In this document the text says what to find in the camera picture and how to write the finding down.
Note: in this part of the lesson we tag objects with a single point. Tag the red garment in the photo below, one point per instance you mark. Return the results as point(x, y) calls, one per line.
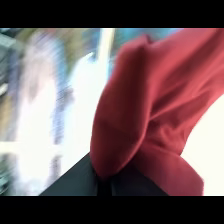
point(146, 100)

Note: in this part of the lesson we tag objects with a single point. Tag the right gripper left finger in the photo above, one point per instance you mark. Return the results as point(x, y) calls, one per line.
point(75, 181)

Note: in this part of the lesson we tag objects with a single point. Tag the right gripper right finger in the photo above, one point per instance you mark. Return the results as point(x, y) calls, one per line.
point(136, 185)

